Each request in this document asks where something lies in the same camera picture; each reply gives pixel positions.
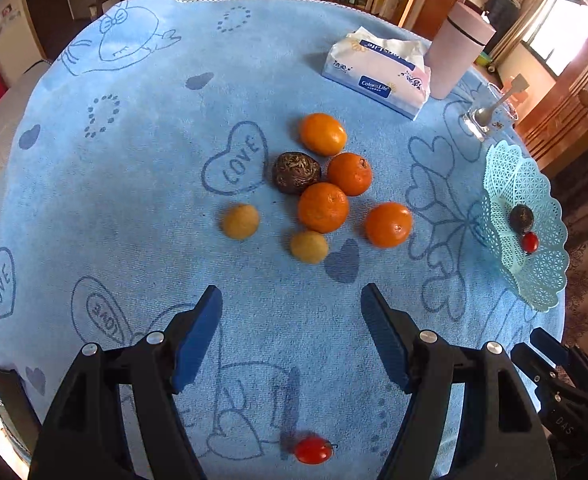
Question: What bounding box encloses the wooden door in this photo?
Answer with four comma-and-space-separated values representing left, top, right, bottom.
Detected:
516, 39, 588, 178

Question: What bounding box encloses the tissue pack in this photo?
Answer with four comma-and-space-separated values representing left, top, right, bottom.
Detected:
322, 27, 431, 120

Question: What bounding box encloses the pink thermos bottle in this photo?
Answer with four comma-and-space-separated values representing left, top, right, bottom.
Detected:
425, 1, 495, 100

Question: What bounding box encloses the red cherry tomato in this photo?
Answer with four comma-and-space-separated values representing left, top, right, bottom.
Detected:
520, 232, 539, 255
294, 436, 334, 466

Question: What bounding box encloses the dark brown passion fruit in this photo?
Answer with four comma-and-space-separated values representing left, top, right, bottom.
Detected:
507, 204, 534, 235

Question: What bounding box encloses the yellow longan fruit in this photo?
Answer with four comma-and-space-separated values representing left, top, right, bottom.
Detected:
221, 204, 260, 240
289, 231, 329, 264

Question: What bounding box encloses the blue patterned tablecloth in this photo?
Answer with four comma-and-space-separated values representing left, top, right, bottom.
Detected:
0, 0, 565, 479

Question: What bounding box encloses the orange tangerine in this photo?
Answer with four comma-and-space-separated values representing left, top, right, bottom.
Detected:
364, 202, 413, 249
297, 182, 350, 233
299, 113, 348, 157
326, 153, 373, 196

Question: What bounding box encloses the light blue plastic basket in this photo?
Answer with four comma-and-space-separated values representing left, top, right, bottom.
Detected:
481, 140, 569, 312

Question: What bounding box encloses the metal spoon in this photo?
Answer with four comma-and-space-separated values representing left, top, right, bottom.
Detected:
474, 74, 529, 128

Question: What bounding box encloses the clear glass cup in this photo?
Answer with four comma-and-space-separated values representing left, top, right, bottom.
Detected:
462, 82, 518, 142

